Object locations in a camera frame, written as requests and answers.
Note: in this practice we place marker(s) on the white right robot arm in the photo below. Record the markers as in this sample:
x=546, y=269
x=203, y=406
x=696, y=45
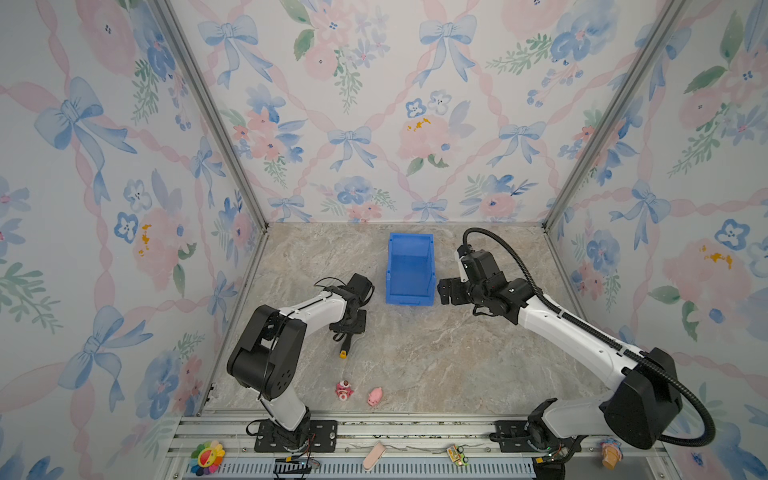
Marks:
x=638, y=405

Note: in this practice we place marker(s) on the rainbow flower toy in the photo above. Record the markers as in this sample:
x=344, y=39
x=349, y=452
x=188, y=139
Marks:
x=207, y=458

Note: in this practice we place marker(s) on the aluminium frame rail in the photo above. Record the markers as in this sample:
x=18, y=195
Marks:
x=416, y=449

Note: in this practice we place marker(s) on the pink pig toy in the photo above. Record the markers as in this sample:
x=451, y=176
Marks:
x=375, y=396

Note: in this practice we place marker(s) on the corner aluminium post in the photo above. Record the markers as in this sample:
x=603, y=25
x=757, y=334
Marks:
x=179, y=45
x=659, y=33

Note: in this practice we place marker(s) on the right corner aluminium post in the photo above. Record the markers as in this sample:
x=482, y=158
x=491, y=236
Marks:
x=659, y=33

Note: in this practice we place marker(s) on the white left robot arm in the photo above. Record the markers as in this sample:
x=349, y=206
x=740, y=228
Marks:
x=267, y=353

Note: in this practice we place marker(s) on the wooden toy figure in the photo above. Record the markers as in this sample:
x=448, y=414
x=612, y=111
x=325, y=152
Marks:
x=611, y=453

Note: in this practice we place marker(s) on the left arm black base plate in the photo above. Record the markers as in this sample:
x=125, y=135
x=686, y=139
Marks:
x=313, y=436

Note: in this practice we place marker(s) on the red pink toy figure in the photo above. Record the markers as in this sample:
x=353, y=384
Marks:
x=343, y=390

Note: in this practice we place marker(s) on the pink eraser block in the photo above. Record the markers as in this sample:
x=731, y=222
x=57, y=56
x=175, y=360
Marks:
x=374, y=456

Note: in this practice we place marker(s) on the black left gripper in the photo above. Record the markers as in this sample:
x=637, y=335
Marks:
x=360, y=328

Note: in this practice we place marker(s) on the blue plastic bin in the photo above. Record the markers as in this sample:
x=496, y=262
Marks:
x=411, y=271

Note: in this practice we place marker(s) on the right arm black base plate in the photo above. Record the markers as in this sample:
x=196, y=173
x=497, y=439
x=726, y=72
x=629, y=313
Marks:
x=534, y=437

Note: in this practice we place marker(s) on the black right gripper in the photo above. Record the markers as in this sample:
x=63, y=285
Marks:
x=443, y=287

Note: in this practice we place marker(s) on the green yellow toy car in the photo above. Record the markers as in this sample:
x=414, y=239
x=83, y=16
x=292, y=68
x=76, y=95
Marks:
x=457, y=456

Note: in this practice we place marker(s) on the yellow black screwdriver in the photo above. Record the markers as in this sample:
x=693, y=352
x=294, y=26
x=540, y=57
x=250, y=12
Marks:
x=345, y=346

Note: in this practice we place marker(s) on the left corner aluminium post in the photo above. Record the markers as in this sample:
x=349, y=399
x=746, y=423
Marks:
x=179, y=45

